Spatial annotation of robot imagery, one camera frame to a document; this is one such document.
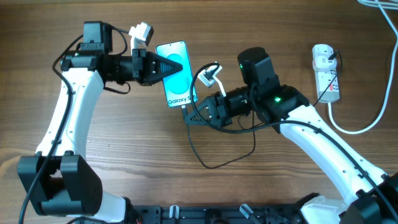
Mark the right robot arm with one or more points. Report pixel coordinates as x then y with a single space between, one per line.
368 194

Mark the light blue smartphone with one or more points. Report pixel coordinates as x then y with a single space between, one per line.
177 86

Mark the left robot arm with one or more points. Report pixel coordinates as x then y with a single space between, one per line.
57 179

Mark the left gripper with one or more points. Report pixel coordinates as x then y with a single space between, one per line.
145 69

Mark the white power strip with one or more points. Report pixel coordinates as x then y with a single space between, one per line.
326 82

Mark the white USB charger plug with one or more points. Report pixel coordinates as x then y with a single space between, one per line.
323 63

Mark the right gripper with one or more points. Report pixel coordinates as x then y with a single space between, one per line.
217 118

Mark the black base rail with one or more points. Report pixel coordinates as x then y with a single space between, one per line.
280 213

